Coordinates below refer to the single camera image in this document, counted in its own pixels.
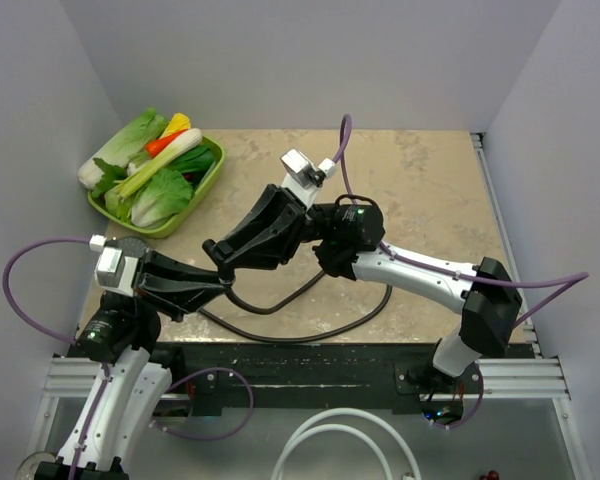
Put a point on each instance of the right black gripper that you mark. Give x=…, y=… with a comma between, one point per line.
x=268, y=235

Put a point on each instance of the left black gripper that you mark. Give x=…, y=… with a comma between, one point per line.
x=171, y=295

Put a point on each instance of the grey shower head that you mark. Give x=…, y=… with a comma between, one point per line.
x=131, y=246

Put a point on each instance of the black angle valve fitting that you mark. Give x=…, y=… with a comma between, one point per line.
x=220, y=254

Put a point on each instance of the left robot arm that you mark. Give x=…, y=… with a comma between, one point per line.
x=121, y=337

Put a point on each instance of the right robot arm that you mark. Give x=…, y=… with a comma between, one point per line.
x=347, y=238

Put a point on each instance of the green lettuce toy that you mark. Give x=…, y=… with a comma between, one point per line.
x=164, y=195

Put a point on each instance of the green plastic tray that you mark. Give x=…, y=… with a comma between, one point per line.
x=169, y=226

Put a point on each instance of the dark green vegetable toy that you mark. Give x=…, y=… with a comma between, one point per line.
x=198, y=159

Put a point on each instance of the white leek toy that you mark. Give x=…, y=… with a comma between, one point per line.
x=181, y=144

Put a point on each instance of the orange carrot toy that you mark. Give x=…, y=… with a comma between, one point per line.
x=155, y=147

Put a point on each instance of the yellow pepper toy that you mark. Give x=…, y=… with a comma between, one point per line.
x=178, y=122

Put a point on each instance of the napa cabbage toy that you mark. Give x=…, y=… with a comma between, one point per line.
x=143, y=129

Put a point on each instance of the tin can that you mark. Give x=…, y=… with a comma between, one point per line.
x=27, y=469

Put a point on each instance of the red small object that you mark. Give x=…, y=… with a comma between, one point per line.
x=491, y=475

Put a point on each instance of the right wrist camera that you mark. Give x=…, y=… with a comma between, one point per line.
x=303, y=178

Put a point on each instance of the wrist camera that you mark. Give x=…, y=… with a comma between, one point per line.
x=303, y=178
x=114, y=272

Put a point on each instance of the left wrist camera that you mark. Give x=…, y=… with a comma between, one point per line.
x=114, y=272

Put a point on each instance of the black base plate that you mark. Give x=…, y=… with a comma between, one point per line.
x=267, y=376

